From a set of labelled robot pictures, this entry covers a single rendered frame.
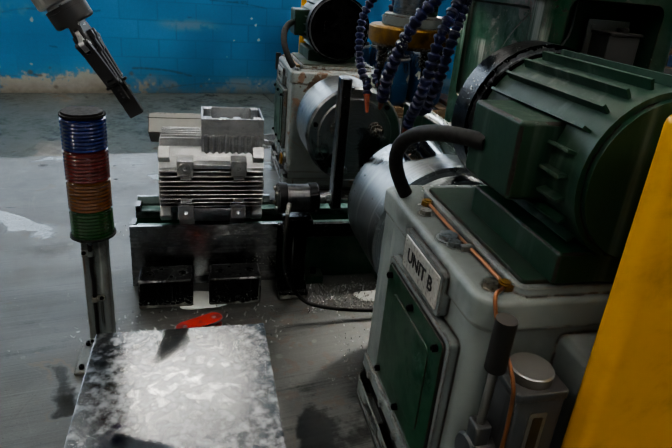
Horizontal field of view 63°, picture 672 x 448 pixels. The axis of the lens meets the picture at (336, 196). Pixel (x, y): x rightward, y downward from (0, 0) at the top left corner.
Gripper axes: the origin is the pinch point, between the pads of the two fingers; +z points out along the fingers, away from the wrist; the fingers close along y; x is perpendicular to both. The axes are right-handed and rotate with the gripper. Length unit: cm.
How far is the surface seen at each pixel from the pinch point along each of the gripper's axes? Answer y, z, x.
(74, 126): -39.0, -5.4, -1.0
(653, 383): -86, 28, -43
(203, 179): -14.6, 17.5, -6.9
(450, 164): -42, 25, -45
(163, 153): -13.2, 9.8, -3.0
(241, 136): -11.0, 14.6, -17.1
